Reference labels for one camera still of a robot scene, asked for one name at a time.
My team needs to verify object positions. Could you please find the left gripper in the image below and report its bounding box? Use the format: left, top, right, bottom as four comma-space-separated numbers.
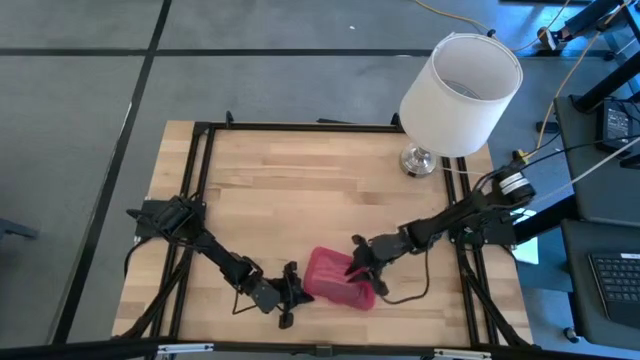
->
249, 260, 316, 330

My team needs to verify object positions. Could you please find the silver metal bracket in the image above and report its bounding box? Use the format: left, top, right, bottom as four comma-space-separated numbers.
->
156, 342, 215, 357
432, 348, 494, 360

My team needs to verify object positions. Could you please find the white cable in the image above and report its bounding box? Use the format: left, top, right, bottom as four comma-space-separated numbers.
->
533, 137, 640, 202

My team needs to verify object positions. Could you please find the dark grey desk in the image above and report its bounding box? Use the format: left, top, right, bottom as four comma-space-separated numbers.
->
553, 94, 640, 224
559, 218, 640, 351

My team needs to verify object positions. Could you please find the table lamp with white shade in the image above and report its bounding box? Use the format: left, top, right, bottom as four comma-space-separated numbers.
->
398, 32, 525, 179

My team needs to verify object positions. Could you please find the black power adapter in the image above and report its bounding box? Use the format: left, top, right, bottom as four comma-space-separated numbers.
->
597, 99, 635, 153

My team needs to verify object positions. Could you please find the black stand leg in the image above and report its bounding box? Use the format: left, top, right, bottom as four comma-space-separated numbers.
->
572, 49, 640, 114

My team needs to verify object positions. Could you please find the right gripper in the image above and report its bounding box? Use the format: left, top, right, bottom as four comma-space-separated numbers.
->
345, 229, 419, 298

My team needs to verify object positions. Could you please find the black aluminium rig frame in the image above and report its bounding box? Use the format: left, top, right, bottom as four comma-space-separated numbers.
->
112, 110, 539, 360

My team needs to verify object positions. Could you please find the black keyboard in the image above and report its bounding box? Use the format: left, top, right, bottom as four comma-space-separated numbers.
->
588, 252, 640, 330

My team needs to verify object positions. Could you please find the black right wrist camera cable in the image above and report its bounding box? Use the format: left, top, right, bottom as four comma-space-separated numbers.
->
382, 247, 434, 306

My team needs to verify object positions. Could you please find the pink translucent plastic supply box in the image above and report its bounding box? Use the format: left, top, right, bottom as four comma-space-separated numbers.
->
303, 245, 378, 312

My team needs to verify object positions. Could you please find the yellow power cable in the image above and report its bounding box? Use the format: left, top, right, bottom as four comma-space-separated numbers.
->
413, 0, 632, 165

